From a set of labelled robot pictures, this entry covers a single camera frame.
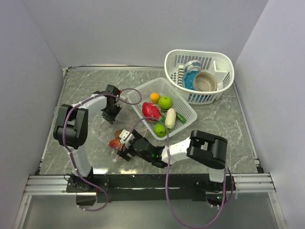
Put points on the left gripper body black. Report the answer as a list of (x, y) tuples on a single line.
[(111, 113)]

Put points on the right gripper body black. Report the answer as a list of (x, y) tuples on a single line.
[(125, 151)]

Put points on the clear zip top bag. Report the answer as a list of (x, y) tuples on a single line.
[(128, 151)]

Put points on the brown fake mushroom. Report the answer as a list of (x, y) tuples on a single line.
[(117, 133)]

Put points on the red fake mango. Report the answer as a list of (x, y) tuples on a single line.
[(115, 144)]

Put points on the green fake apple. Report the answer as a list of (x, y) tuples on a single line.
[(160, 130), (165, 102)]

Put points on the red fake dragon fruit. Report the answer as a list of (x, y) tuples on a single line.
[(152, 110)]

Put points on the orange fake fruit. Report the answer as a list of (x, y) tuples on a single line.
[(154, 97)]

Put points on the green fake leafy vegetable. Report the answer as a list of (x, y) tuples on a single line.
[(180, 117)]

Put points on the white rectangular perforated basket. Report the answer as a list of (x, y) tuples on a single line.
[(161, 86)]

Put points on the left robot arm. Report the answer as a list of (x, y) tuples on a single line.
[(71, 131)]

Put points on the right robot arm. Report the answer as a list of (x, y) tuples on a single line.
[(202, 147)]

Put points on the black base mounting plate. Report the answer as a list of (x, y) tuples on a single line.
[(139, 187)]

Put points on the beige ceramic bowl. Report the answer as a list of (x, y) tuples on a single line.
[(205, 82)]

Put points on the blue white patterned bowl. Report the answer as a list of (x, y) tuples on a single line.
[(193, 65)]

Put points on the white oval dish rack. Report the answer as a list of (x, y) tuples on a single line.
[(217, 64)]

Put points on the aluminium frame rail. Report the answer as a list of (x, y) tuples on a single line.
[(56, 185)]

